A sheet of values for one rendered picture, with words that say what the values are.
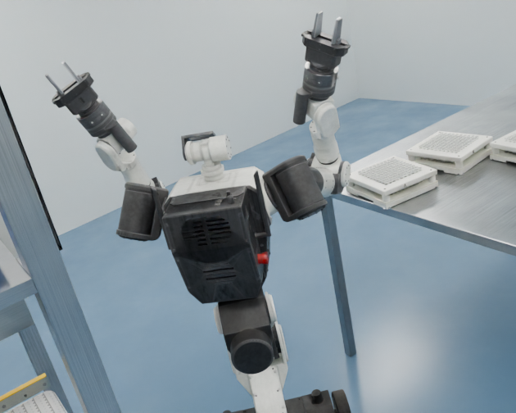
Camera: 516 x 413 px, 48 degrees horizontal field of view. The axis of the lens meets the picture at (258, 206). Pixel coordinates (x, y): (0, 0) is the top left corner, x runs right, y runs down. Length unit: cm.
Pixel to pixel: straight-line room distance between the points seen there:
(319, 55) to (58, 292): 84
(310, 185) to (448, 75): 487
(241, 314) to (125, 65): 380
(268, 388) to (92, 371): 98
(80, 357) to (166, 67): 434
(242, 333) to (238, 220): 34
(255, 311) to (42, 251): 69
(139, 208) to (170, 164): 388
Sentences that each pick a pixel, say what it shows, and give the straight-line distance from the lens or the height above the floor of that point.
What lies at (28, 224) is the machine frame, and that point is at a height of 147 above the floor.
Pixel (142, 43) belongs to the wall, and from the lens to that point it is 523.
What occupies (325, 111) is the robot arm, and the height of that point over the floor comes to 140.
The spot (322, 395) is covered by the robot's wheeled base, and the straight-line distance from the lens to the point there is 237.
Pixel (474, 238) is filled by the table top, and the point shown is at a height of 88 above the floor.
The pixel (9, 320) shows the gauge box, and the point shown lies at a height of 119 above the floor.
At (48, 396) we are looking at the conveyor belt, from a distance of 156.
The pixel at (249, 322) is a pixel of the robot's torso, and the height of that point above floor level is 93.
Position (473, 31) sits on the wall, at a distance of 601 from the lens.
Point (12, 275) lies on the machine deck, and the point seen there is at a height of 138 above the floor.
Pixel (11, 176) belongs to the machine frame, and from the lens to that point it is 103.
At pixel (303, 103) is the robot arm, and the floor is 143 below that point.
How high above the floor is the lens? 182
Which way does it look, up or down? 24 degrees down
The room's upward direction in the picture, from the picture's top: 12 degrees counter-clockwise
